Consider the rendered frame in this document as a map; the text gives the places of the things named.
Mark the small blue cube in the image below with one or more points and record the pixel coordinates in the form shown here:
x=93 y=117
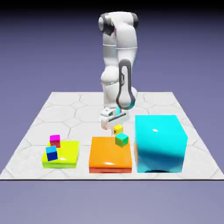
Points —
x=51 y=153

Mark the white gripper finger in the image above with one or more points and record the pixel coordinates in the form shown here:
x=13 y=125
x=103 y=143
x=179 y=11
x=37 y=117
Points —
x=104 y=127

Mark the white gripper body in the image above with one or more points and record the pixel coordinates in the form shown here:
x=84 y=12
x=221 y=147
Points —
x=112 y=120

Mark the large orange box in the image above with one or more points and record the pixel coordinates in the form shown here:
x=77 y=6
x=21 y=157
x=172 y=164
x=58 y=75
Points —
x=109 y=154

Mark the large cyan box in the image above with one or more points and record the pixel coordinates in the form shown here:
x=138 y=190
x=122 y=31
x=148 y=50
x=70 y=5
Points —
x=160 y=143

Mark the small green cube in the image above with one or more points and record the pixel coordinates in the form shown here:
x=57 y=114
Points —
x=121 y=140

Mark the small yellow cube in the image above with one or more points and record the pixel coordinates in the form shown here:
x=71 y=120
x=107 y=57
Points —
x=118 y=129

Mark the small magenta cube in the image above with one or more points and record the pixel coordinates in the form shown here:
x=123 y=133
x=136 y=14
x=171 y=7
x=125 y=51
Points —
x=55 y=140

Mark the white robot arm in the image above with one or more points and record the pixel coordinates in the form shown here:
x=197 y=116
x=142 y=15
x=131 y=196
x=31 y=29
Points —
x=125 y=45

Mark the large yellow-green box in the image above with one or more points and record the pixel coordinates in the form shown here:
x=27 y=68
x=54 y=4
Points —
x=66 y=155

